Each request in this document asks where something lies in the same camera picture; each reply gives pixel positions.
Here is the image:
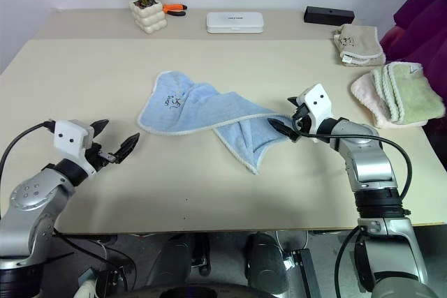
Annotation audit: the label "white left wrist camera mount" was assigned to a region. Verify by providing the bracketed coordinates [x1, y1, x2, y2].
[53, 119, 98, 176]

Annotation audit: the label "black table frame bar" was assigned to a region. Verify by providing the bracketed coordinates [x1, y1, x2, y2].
[288, 248, 323, 298]

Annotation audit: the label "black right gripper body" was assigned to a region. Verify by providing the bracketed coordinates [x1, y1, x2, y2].
[292, 103, 315, 142]

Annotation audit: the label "white bubble plant pot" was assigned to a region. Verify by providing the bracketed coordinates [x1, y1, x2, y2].
[129, 0, 168, 36]

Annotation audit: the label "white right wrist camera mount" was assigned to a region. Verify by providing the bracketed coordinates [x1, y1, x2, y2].
[295, 83, 337, 131]

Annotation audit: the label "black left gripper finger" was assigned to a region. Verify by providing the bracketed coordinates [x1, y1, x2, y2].
[110, 132, 141, 165]
[91, 119, 110, 137]

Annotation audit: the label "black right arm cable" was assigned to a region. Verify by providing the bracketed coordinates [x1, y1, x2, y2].
[292, 112, 413, 208]

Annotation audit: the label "green and pink washcloths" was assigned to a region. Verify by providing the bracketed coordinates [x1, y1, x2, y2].
[350, 71, 428, 129]

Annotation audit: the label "dark rounded robot torso rim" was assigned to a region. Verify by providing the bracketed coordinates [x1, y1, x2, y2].
[126, 283, 261, 298]

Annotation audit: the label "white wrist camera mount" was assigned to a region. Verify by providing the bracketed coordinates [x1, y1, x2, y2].
[53, 119, 98, 176]
[295, 83, 337, 131]

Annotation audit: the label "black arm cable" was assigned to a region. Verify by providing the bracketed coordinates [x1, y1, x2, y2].
[292, 112, 413, 208]
[0, 121, 57, 173]

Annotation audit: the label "purple sofa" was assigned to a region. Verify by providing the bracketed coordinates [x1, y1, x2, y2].
[379, 0, 447, 177]

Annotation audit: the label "black rectangular box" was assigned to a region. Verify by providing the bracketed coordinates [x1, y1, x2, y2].
[302, 5, 356, 27]

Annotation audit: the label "dark rounded robot leg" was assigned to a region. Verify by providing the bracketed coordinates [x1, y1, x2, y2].
[145, 232, 193, 289]
[244, 232, 291, 294]

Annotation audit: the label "white rectangular case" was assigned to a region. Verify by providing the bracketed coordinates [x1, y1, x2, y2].
[205, 11, 265, 35]

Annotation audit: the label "folded green towel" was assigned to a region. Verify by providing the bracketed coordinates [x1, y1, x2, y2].
[370, 61, 446, 126]

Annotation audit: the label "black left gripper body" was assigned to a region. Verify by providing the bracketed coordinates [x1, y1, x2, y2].
[85, 142, 118, 174]

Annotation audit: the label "black under-table cable bundle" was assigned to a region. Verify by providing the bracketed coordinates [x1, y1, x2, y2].
[52, 228, 138, 298]

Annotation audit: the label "orange handled pliers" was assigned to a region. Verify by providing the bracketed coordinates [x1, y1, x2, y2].
[161, 3, 189, 17]

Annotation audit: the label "black right elbow cable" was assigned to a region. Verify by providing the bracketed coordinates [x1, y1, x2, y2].
[334, 225, 366, 292]

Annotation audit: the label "folded beige towel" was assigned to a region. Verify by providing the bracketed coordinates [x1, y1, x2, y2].
[332, 23, 387, 68]

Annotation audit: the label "black under-table bracket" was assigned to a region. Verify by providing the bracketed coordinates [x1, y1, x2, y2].
[190, 233, 212, 277]

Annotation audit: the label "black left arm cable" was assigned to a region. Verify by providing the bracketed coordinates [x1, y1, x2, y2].
[0, 121, 57, 173]

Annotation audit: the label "light blue towel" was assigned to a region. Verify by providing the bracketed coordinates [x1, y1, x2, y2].
[135, 70, 298, 176]

